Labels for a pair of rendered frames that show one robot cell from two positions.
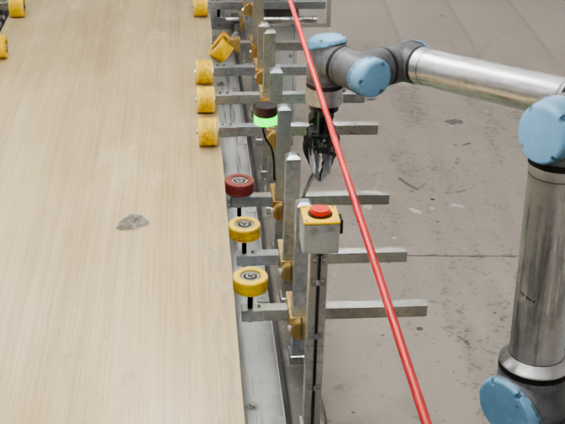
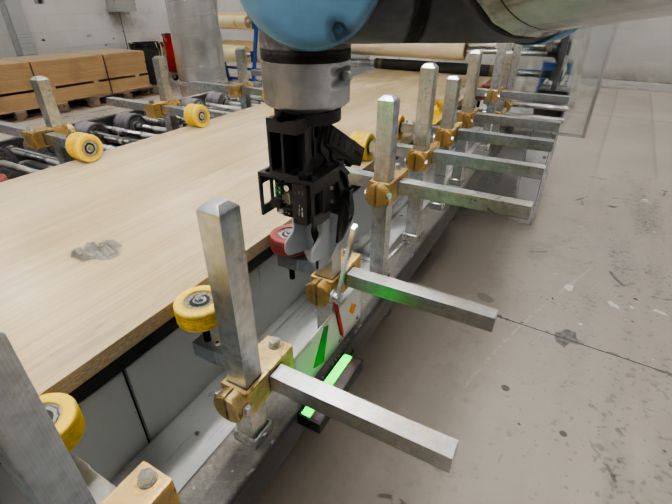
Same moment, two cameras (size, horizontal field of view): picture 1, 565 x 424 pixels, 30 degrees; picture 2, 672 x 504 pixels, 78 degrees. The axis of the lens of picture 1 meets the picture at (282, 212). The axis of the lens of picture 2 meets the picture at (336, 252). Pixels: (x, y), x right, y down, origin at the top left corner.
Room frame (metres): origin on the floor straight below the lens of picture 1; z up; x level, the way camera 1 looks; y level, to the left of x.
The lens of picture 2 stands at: (2.00, -0.38, 1.31)
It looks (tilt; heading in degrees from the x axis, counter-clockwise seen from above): 31 degrees down; 34
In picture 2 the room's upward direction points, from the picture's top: straight up
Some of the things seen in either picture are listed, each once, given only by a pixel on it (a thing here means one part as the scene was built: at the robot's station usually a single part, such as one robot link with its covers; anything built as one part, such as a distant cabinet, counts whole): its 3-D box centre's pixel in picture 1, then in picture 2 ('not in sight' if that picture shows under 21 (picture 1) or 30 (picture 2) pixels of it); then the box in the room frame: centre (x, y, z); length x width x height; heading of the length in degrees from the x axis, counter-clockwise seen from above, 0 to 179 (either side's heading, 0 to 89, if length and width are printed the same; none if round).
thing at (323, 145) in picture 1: (323, 128); (305, 163); (2.35, -0.09, 1.15); 0.09 x 0.08 x 0.12; 6
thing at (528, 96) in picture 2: (262, 3); (507, 94); (4.07, 0.10, 0.95); 0.50 x 0.04 x 0.04; 96
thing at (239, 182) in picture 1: (239, 197); (290, 255); (2.56, 0.12, 0.85); 0.08 x 0.08 x 0.11
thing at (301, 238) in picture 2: (314, 166); (300, 241); (2.36, -0.08, 1.04); 0.06 x 0.03 x 0.09; 6
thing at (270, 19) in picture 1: (265, 20); (516, 116); (4.32, 0.09, 0.80); 0.44 x 0.03 x 0.04; 96
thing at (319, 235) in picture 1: (319, 230); not in sight; (1.77, -0.07, 1.18); 0.07 x 0.07 x 0.08; 6
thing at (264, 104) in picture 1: (265, 143); not in sight; (2.53, 0.05, 1.03); 0.06 x 0.06 x 0.22; 6
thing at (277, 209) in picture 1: (279, 202); (332, 277); (2.55, 0.01, 0.85); 0.14 x 0.06 x 0.05; 6
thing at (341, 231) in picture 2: not in sight; (333, 208); (2.38, -0.11, 1.09); 0.05 x 0.02 x 0.09; 96
